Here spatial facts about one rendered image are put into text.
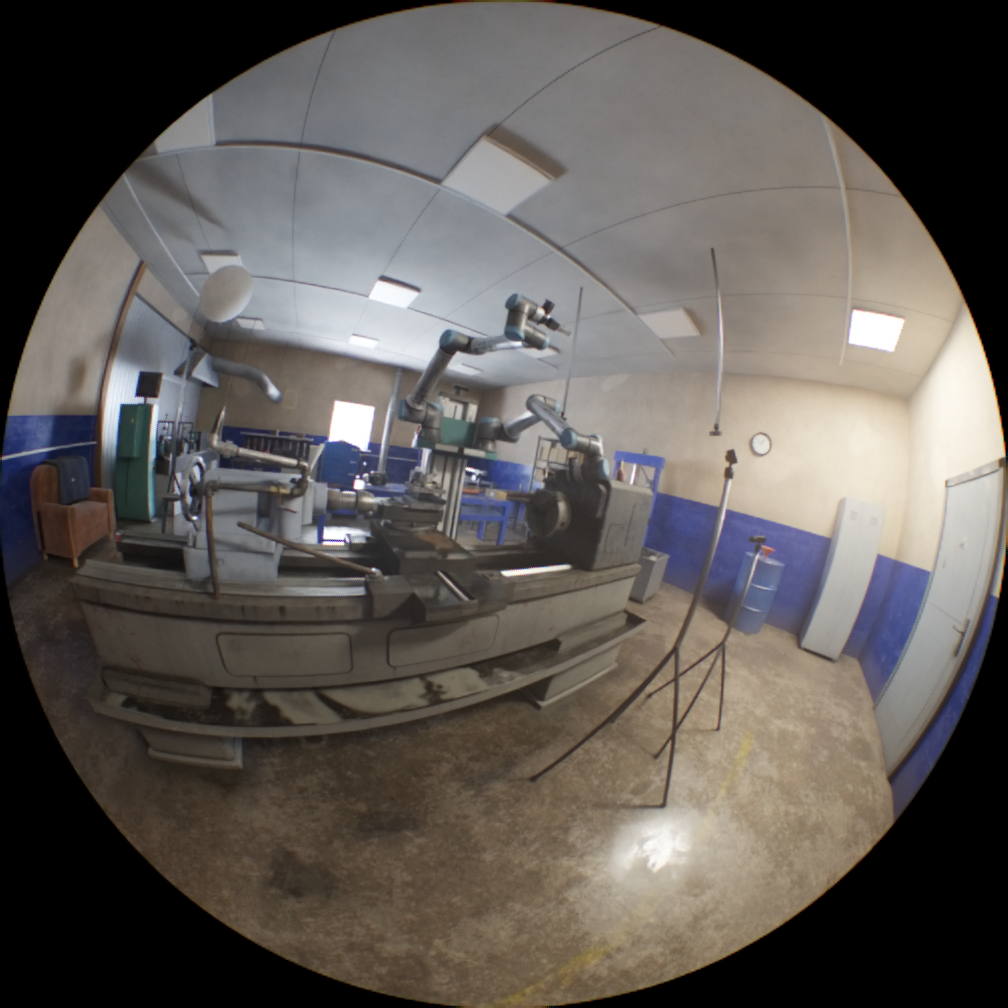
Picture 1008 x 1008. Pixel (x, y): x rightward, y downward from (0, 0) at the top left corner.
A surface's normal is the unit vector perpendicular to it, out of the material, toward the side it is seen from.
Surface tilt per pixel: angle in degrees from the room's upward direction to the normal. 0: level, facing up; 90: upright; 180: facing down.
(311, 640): 90
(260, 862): 0
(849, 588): 90
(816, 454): 90
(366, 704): 0
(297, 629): 90
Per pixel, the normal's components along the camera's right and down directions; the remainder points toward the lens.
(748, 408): -0.80, -0.07
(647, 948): 0.18, -0.97
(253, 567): 0.58, 0.22
